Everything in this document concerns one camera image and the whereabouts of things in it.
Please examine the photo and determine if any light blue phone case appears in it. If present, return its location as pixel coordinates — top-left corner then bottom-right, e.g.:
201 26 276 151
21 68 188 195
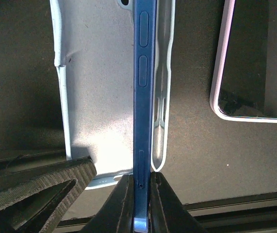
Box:
49 0 177 191

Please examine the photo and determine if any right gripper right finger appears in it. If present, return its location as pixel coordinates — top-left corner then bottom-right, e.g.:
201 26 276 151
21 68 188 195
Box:
150 172 205 233

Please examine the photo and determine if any teal phone black screen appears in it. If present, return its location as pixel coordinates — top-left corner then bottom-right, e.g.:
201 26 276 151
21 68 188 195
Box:
217 0 277 119

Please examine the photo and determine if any blue phone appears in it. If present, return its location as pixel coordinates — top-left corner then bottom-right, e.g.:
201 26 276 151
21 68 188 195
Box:
133 0 157 233

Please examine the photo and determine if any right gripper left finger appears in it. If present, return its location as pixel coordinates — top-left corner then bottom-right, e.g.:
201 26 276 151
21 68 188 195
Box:
80 175 134 233

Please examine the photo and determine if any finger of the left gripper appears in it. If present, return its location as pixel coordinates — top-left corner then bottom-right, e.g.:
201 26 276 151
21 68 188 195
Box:
0 157 97 233

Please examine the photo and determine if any lavender phone case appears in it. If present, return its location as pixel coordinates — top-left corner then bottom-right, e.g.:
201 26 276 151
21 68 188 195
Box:
209 0 277 124

